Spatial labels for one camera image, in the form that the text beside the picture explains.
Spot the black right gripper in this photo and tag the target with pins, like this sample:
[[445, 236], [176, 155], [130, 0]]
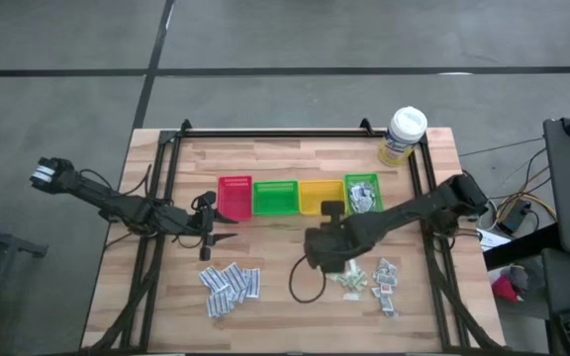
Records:
[[334, 244]]

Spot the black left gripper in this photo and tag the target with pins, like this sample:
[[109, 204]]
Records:
[[206, 222]]

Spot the alcohol antiseptic pad packet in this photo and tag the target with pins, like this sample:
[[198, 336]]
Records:
[[368, 190], [367, 205], [355, 204], [356, 190]]

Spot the blue striped bandage wrapper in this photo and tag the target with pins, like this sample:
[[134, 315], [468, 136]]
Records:
[[214, 305], [213, 279], [235, 277], [226, 301], [253, 283], [241, 295]]

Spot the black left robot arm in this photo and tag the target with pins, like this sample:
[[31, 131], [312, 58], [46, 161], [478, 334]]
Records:
[[107, 198]]

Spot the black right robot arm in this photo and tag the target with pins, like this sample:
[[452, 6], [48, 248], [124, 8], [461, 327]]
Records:
[[413, 205]]

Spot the white narrow packet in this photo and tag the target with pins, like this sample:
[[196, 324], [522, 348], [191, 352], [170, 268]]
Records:
[[351, 268]]

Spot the red plastic basket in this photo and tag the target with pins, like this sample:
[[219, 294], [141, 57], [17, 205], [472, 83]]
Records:
[[234, 198]]

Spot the yellow plastic basket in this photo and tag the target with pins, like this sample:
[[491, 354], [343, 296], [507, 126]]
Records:
[[314, 190]]

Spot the green plastic basket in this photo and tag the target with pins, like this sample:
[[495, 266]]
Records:
[[275, 198], [380, 198]]

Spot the Lysol wipes canister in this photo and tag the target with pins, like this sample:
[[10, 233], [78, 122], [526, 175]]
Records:
[[404, 136]]

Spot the white paper sheet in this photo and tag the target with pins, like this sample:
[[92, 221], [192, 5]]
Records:
[[493, 240]]

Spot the red cloth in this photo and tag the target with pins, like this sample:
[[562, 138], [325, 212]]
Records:
[[505, 289]]

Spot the black power adapter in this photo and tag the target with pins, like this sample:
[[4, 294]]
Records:
[[512, 217]]

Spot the black diagonal beam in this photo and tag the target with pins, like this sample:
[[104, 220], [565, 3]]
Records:
[[522, 247]]

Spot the grey cloth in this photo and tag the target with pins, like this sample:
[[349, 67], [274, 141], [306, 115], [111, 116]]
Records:
[[527, 277]]

